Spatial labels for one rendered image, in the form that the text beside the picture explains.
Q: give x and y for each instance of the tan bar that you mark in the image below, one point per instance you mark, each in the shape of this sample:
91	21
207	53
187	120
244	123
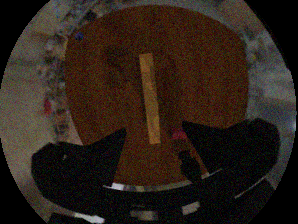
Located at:
150	96

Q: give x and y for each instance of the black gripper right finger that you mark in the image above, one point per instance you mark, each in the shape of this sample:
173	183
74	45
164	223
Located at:
212	144

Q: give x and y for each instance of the small red block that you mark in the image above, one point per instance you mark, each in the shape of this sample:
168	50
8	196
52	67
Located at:
177	133

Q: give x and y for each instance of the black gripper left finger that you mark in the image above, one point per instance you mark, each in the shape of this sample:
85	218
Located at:
100	158

